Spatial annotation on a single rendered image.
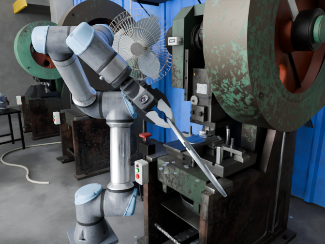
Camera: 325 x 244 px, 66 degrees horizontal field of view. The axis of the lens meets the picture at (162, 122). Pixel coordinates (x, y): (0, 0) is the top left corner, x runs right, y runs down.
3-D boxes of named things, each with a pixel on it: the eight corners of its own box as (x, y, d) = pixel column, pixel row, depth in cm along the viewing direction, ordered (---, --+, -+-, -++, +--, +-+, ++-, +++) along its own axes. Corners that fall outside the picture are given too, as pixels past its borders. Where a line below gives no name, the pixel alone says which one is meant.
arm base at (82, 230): (78, 251, 105) (76, 230, 102) (71, 230, 117) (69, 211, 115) (113, 238, 112) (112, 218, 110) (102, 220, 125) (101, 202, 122)
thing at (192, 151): (227, 197, 84) (228, 196, 84) (221, 197, 58) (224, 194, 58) (178, 131, 96) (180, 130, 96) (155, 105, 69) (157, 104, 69)
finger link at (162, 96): (172, 102, 74) (151, 82, 70) (174, 103, 72) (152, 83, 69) (161, 115, 73) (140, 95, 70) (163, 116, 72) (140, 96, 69)
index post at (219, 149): (219, 164, 127) (220, 146, 125) (214, 162, 130) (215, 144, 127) (223, 163, 129) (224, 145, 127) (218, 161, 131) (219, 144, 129)
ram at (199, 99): (205, 124, 132) (207, 66, 125) (185, 118, 144) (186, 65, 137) (226, 119, 143) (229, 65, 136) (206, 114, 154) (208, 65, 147)
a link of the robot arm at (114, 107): (106, 210, 117) (104, 92, 114) (138, 209, 117) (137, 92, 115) (100, 221, 105) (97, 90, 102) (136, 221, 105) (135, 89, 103)
